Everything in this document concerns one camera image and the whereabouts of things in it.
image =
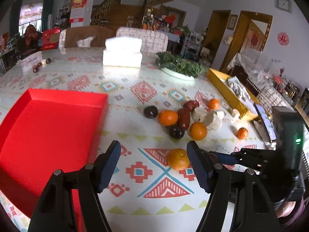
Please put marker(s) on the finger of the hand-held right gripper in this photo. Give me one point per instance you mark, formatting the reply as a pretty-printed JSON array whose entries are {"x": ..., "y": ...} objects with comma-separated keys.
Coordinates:
[
  {"x": 256, "y": 151},
  {"x": 227, "y": 159}
]

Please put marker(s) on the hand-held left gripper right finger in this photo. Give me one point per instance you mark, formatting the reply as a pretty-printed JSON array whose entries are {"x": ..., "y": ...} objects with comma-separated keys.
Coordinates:
[{"x": 198, "y": 164}]

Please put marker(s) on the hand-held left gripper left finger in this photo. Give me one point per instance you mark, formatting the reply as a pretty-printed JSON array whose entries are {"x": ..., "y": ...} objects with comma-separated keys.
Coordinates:
[{"x": 109, "y": 166}]

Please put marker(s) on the small orange mandarin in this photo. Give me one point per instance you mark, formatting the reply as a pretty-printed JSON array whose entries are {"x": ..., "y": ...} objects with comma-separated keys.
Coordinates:
[
  {"x": 242, "y": 133},
  {"x": 214, "y": 104}
]

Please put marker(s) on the dark plum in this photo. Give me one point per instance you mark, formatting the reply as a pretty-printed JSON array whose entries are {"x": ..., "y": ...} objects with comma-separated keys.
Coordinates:
[
  {"x": 176, "y": 131},
  {"x": 151, "y": 112}
]

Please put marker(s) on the large red jujube date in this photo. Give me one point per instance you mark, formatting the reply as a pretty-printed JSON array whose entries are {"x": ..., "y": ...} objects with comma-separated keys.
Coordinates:
[{"x": 184, "y": 119}]

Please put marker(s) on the wrinkled red jujube date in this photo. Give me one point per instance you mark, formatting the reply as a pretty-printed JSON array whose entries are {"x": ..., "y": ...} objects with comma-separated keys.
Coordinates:
[{"x": 190, "y": 105}]

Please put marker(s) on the red tray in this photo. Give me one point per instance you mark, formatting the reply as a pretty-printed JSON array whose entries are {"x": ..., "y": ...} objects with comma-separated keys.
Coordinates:
[{"x": 48, "y": 130}]

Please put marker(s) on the person's right forearm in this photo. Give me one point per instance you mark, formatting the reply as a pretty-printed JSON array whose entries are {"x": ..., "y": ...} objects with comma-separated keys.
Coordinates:
[{"x": 300, "y": 215}]

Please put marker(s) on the person's right hand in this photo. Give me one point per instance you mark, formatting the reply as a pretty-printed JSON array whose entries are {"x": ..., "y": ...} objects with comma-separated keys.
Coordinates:
[{"x": 287, "y": 209}]

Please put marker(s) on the black smartphone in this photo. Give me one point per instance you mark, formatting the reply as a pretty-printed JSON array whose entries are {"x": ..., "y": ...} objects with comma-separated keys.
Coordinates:
[{"x": 265, "y": 123}]

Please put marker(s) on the small white yam chunk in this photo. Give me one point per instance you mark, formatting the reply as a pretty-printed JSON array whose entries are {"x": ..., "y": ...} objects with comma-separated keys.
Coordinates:
[{"x": 235, "y": 113}]

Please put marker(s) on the white patterned pouch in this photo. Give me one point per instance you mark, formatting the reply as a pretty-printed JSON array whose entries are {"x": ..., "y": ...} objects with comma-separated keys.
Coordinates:
[{"x": 239, "y": 89}]

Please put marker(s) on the yellow cardboard box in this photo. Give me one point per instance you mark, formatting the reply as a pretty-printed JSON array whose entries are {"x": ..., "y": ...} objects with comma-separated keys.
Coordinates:
[{"x": 224, "y": 87}]

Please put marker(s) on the side table with lace cloth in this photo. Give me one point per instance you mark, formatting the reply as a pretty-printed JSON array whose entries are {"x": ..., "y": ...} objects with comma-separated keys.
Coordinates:
[{"x": 251, "y": 62}]

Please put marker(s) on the white plate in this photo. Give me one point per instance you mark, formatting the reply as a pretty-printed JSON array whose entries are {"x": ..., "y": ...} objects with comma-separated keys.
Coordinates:
[{"x": 178, "y": 75}]

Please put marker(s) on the green spinach leaves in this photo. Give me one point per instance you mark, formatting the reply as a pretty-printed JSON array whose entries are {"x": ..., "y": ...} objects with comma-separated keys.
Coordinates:
[{"x": 181, "y": 64}]

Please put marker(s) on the white tissue pack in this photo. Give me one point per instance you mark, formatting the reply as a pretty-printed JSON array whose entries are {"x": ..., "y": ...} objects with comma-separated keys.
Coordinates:
[{"x": 122, "y": 53}]

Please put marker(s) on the metal storage rack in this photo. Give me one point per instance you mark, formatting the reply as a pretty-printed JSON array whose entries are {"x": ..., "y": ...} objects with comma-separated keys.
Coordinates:
[{"x": 193, "y": 46}]

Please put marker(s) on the small red jujube date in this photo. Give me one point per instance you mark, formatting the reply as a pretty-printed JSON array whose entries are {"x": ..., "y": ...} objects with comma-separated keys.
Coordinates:
[
  {"x": 47, "y": 61},
  {"x": 36, "y": 68}
]

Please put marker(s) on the brown chair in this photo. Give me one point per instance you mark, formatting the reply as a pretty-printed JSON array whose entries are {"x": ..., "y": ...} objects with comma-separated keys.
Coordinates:
[{"x": 74, "y": 35}]

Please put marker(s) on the red gift box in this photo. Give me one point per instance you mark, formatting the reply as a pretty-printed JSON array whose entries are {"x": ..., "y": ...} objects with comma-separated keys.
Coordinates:
[{"x": 50, "y": 38}]

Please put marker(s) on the wooden staircase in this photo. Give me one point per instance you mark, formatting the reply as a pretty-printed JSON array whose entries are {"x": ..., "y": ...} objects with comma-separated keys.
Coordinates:
[{"x": 115, "y": 12}]

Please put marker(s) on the teal curtain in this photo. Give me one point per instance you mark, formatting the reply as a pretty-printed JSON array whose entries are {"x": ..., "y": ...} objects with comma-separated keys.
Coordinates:
[{"x": 47, "y": 12}]

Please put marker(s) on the red round wall ornament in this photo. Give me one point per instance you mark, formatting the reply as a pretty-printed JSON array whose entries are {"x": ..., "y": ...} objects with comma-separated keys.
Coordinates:
[{"x": 283, "y": 38}]

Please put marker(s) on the framed wall picture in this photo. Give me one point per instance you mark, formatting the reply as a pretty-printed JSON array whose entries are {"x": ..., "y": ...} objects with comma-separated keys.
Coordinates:
[{"x": 233, "y": 21}]

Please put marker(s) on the square wall clock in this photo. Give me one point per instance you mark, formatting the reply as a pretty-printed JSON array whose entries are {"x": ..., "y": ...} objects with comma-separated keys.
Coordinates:
[{"x": 283, "y": 3}]

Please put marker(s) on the red wall calendar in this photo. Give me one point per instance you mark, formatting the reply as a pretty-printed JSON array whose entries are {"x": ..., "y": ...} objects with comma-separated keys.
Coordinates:
[{"x": 78, "y": 9}]

